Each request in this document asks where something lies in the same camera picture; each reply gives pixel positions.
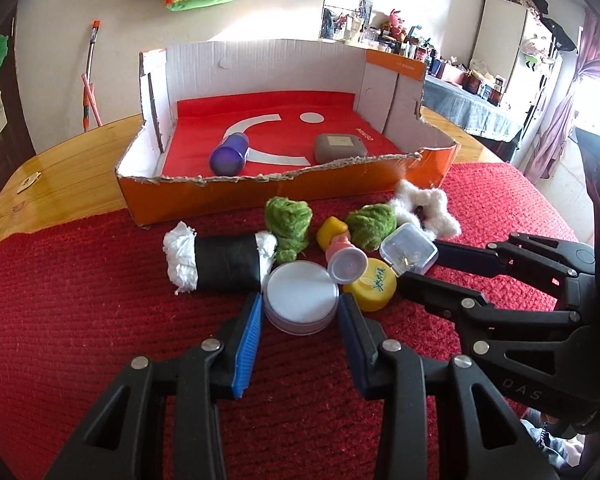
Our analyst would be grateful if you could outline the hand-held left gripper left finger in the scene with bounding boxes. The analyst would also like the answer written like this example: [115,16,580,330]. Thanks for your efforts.
[45,291,264,480]

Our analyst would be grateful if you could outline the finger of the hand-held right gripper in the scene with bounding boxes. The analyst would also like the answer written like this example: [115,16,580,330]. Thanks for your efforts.
[396,272,581,372]
[432,232,597,286]

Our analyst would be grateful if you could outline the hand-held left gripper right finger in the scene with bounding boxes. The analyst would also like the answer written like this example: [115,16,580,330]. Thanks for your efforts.
[337,292,563,480]

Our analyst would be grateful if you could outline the white fluffy star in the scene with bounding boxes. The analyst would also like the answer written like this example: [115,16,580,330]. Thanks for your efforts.
[387,179,462,241]

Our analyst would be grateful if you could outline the small clear plastic box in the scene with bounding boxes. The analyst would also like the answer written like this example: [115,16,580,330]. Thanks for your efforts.
[379,222,439,277]

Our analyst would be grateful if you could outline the white round jar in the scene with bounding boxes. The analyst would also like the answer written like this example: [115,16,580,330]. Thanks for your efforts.
[262,262,340,336]

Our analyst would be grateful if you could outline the small pink bottle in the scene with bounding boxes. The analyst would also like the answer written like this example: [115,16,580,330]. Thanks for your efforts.
[326,240,368,283]

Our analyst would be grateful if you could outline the black roll with white tissue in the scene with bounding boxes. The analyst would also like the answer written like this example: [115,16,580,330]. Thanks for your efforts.
[162,221,278,297]

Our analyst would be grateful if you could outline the green yarn ball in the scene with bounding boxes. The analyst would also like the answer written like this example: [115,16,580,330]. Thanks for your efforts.
[264,196,313,263]
[345,204,398,252]

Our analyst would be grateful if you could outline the orange and white cardboard box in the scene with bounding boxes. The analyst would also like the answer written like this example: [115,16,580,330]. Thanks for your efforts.
[115,39,461,227]

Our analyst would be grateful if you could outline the blue denim pants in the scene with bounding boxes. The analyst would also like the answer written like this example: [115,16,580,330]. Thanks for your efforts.
[520,407,588,471]

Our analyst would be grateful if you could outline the yellow plastic piece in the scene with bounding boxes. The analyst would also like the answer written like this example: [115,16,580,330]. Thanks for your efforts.
[316,216,350,251]

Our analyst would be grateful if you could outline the blue-grey tablecloth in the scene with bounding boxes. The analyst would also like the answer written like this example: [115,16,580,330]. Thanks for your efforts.
[422,75,523,147]

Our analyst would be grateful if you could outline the purple curtain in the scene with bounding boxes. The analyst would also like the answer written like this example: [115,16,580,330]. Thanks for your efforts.
[527,10,600,181]

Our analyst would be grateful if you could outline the grey case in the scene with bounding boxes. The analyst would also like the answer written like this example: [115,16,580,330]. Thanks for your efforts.
[313,133,371,165]

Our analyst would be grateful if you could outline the red knitted mat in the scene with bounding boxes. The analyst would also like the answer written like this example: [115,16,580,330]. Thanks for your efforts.
[0,162,596,480]

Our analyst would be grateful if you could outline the purple bottle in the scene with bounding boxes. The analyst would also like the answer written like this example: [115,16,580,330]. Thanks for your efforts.
[209,132,251,177]

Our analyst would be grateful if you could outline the row of cosmetic bottles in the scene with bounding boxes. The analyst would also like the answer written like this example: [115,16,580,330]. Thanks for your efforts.
[325,10,511,106]

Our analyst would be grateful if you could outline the white wardrobe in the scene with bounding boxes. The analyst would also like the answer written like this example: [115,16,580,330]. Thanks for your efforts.
[470,0,566,126]

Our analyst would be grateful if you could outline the red liner with white print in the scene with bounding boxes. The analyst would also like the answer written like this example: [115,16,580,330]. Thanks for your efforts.
[161,91,402,179]

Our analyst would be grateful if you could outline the pink plush toy on dresser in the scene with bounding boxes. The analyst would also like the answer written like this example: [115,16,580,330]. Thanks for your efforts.
[386,9,410,41]

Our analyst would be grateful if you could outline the small tag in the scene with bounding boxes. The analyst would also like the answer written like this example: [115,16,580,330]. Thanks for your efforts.
[16,172,42,195]

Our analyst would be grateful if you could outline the pink stick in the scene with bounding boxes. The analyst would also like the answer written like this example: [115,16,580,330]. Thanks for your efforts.
[80,73,103,128]

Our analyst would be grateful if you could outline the grey pole with orange tip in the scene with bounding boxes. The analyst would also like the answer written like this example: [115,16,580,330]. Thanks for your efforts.
[82,20,102,133]

